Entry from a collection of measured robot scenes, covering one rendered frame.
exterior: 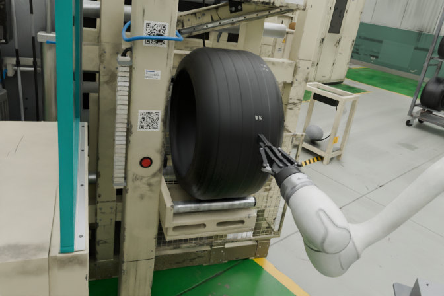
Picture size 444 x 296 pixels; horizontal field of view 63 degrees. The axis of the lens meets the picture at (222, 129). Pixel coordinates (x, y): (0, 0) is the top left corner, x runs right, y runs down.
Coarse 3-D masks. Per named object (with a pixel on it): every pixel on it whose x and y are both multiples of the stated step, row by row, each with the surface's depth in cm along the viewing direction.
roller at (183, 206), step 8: (184, 200) 134; (192, 200) 135; (200, 200) 135; (208, 200) 136; (216, 200) 137; (224, 200) 138; (232, 200) 139; (240, 200) 140; (248, 200) 141; (176, 208) 131; (184, 208) 132; (192, 208) 133; (200, 208) 134; (208, 208) 136; (216, 208) 137; (224, 208) 138; (232, 208) 140
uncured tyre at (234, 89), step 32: (192, 64) 125; (224, 64) 119; (256, 64) 125; (192, 96) 163; (224, 96) 113; (256, 96) 117; (192, 128) 166; (224, 128) 112; (256, 128) 115; (192, 160) 122; (224, 160) 114; (256, 160) 118; (192, 192) 130; (224, 192) 126
